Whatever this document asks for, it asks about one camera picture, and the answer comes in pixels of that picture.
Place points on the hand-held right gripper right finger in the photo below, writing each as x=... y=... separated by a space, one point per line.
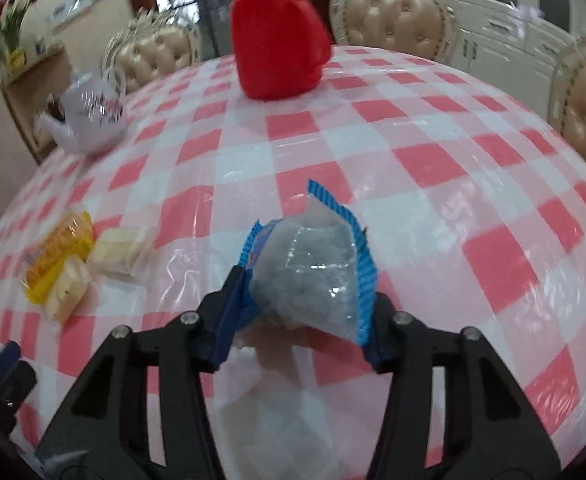
x=378 y=357

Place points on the red thermos jug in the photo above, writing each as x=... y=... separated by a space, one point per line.
x=278 y=35

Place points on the blue clear snack packet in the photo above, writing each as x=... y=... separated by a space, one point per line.
x=308 y=270

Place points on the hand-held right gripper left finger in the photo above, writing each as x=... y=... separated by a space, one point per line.
x=225 y=320

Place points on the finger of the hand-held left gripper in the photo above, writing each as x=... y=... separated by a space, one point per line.
x=10 y=375

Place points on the pink checkered tablecloth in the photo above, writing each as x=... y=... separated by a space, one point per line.
x=423 y=160

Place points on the wooden corner shelf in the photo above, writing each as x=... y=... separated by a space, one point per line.
x=23 y=90

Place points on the yellow snack packet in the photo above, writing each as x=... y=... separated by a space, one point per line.
x=58 y=255

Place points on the clear long pastry packet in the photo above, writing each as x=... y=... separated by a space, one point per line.
x=68 y=287

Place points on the white floral teapot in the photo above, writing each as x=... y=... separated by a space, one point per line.
x=90 y=115

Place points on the small white pastry packet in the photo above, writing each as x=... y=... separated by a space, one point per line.
x=118 y=250

